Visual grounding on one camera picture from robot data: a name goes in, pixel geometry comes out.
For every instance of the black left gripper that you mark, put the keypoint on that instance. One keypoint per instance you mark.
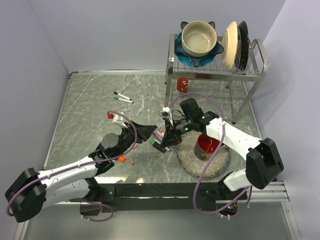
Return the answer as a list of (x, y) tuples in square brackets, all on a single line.
[(143, 132)]

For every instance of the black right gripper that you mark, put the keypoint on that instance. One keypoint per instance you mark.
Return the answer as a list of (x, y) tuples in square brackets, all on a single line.
[(171, 137)]

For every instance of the green and black highlighter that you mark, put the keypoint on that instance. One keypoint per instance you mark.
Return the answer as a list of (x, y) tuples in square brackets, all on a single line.
[(157, 146)]

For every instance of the salmon pen cap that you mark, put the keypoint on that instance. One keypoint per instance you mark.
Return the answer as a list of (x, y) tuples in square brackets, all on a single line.
[(132, 161)]

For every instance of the orange highlighter cap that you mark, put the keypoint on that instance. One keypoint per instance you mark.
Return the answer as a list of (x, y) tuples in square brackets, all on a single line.
[(122, 159)]

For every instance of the green capped white marker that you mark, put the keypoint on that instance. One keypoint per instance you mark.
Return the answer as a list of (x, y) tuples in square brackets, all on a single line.
[(123, 100)]

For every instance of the black capped white marker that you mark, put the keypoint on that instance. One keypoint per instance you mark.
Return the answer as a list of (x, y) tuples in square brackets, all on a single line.
[(122, 96)]

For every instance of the purple pen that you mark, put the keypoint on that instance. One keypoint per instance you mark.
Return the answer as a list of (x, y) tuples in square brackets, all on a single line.
[(158, 135)]

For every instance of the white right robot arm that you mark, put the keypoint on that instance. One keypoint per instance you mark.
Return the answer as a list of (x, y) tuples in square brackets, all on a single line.
[(263, 160)]

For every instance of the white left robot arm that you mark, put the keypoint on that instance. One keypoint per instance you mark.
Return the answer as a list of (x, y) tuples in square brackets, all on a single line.
[(34, 190)]

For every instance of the black and red mug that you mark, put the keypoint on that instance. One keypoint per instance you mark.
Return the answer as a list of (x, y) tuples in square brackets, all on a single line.
[(205, 146)]

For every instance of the small red cup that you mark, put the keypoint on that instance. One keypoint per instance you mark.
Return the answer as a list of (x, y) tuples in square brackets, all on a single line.
[(182, 85)]

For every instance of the blue star-shaped bowl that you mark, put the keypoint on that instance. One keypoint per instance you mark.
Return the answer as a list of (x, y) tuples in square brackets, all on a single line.
[(193, 61)]

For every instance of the steel dish rack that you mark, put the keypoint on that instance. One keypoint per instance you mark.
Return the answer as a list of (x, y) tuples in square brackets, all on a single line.
[(256, 70)]

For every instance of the beige ceramic bowl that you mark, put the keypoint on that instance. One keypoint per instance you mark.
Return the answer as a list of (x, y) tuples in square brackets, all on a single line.
[(198, 38)]

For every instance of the cream plate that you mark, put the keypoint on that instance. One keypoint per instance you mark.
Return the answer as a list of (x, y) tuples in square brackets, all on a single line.
[(230, 45)]

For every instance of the black plate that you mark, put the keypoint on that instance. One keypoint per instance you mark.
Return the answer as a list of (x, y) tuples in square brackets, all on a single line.
[(242, 53)]

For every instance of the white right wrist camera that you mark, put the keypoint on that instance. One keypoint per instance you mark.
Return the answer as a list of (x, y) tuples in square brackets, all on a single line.
[(166, 114)]

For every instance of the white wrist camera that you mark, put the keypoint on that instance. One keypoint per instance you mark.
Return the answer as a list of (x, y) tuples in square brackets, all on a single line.
[(117, 120), (166, 114)]

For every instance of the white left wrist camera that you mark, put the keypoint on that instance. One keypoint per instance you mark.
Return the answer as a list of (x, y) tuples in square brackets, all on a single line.
[(117, 120)]

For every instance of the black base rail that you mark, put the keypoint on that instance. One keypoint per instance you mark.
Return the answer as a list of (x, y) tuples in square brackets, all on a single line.
[(160, 196)]

